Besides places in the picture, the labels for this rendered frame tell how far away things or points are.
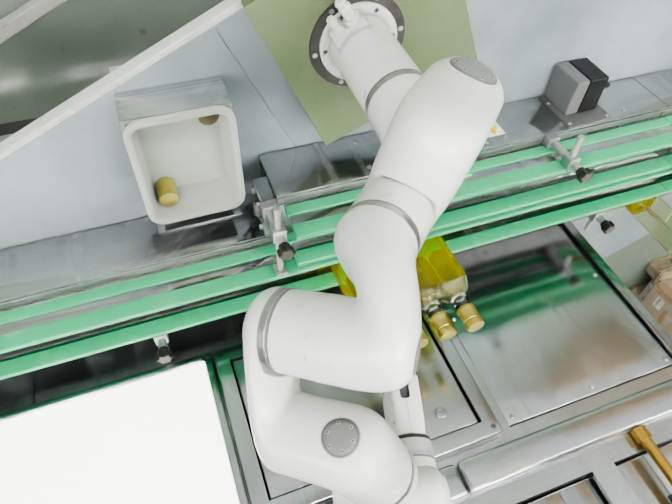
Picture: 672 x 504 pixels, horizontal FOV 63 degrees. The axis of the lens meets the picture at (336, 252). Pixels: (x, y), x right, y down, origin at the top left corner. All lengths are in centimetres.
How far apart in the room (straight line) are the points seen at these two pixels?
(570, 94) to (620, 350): 55
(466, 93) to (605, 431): 77
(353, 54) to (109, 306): 59
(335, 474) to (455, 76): 42
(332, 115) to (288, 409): 56
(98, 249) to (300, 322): 67
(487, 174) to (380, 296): 70
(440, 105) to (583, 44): 80
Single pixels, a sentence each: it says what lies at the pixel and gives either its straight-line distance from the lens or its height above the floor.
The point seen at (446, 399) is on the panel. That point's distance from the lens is 111.
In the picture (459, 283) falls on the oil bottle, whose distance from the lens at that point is 107.
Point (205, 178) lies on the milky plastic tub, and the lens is 108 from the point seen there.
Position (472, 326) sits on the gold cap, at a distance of 104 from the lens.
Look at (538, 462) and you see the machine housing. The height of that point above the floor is 139.
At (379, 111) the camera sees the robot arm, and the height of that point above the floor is 103.
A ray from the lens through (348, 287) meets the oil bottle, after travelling 103.
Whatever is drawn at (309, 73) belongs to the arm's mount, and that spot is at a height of 84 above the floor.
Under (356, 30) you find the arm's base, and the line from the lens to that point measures 85.
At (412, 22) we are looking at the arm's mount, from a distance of 94.
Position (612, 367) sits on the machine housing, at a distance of 131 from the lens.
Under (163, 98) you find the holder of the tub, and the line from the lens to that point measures 94.
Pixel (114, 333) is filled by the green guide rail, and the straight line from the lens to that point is 110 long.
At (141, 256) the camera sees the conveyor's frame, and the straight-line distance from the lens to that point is 107.
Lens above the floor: 157
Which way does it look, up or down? 36 degrees down
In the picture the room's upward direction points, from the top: 154 degrees clockwise
